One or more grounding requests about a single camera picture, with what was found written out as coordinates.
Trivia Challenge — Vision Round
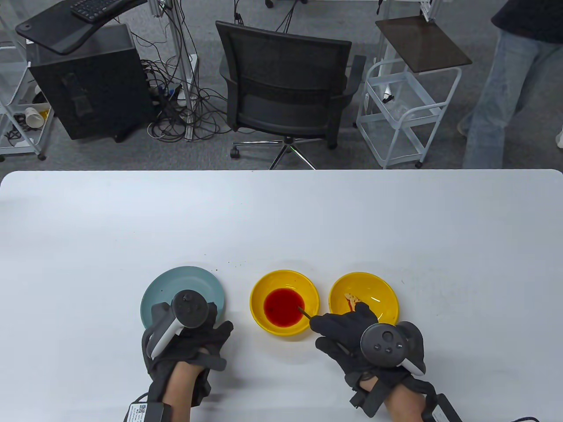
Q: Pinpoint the person's left forearm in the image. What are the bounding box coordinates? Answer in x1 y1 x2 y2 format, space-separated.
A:
163 361 204 422

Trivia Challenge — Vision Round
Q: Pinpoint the teal plate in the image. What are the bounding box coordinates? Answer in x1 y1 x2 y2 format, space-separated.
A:
140 266 226 330

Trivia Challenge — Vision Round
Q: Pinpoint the black computer tower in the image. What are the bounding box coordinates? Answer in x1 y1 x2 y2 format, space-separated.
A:
27 24 154 142

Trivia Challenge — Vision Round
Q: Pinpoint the person's right forearm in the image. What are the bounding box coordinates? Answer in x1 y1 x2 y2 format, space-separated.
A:
383 380 429 422

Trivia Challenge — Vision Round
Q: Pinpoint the dark grey motion controller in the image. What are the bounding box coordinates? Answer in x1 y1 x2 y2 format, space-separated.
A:
361 321 426 376
141 289 217 378

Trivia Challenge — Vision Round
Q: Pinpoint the aluminium frame post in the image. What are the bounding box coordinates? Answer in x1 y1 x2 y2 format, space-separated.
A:
169 0 196 118

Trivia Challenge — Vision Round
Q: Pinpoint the red soy sauce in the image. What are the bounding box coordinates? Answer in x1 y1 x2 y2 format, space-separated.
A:
263 288 306 327

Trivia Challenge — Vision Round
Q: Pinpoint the tangle of black cables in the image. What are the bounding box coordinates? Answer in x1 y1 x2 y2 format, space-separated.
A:
141 57 234 142

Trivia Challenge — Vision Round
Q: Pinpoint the person's left hand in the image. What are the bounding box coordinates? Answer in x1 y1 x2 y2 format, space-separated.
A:
147 320 234 404

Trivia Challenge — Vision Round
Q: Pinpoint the white wire cart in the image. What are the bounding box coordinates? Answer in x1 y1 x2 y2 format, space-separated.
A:
0 26 55 162

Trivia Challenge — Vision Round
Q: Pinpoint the person's right hand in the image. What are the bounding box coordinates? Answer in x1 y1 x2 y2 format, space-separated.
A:
309 302 409 387

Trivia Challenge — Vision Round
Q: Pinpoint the black keyboard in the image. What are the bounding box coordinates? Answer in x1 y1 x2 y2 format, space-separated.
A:
70 0 132 22

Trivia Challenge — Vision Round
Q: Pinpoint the white cart brown top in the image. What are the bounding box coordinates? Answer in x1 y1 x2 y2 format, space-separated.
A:
355 16 473 170

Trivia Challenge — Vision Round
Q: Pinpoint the black mesh office chair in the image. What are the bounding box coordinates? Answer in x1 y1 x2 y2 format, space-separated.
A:
216 21 367 170

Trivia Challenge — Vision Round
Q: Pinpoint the yellow dumpling bowl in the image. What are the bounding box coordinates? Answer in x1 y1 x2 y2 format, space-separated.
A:
329 272 399 328

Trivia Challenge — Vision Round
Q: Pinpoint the yellow sauce bowl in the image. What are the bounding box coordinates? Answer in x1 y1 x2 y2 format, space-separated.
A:
249 270 320 337

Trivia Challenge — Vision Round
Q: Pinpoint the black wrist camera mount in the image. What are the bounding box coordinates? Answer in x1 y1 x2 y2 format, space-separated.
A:
350 378 436 418
193 349 228 371

